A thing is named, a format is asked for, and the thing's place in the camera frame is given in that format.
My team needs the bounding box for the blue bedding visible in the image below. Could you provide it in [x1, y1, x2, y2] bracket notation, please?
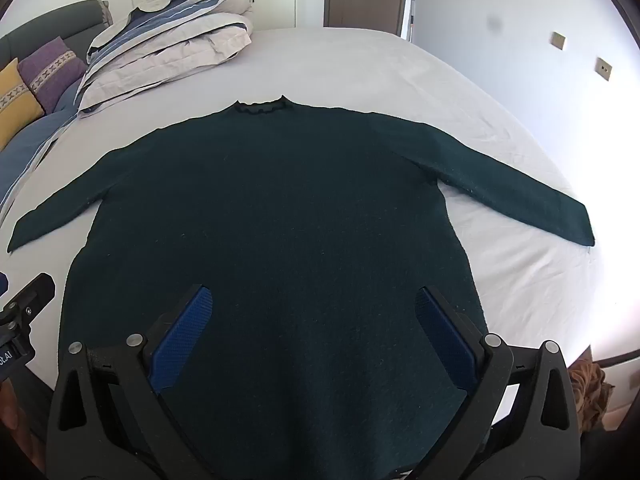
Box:
[0, 80, 83, 221]

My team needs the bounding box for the stack of folded bedding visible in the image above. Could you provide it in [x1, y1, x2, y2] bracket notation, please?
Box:
[77, 0, 254, 113]

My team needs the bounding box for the brown crumpled cloth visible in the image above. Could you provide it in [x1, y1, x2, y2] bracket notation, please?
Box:
[569, 355, 617, 432]

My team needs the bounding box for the white bed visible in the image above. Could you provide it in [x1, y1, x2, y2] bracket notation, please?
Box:
[0, 25, 626, 396]

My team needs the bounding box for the dark green sweater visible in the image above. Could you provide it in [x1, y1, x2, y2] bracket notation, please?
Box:
[7, 94, 596, 480]

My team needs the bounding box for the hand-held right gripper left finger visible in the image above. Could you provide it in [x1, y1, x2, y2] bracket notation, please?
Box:
[45, 284, 216, 480]

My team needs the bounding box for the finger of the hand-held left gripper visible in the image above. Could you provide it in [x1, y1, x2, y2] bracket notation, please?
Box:
[0, 272, 56, 332]

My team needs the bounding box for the purple patterned pillow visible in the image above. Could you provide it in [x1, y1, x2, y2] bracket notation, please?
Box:
[17, 36, 87, 113]

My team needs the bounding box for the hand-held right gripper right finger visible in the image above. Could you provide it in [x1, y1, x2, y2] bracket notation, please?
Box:
[400, 286, 585, 480]

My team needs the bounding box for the yellow patterned pillow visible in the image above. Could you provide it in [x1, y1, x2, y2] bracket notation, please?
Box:
[0, 57, 46, 152]

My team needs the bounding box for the grey upholstered headboard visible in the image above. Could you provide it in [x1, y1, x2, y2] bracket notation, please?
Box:
[0, 0, 115, 68]

